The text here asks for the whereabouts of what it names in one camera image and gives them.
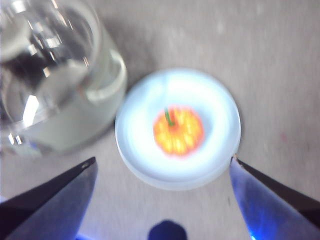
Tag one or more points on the blue round plate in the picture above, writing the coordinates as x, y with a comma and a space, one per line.
140, 150

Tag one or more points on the orange toy pumpkin green stem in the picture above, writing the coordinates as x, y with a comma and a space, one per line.
178, 132

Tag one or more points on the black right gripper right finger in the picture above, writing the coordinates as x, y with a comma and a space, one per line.
270, 207

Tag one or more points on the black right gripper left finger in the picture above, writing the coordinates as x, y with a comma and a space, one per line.
50, 207

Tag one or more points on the pale green electric steamer pot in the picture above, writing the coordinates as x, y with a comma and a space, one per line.
75, 112

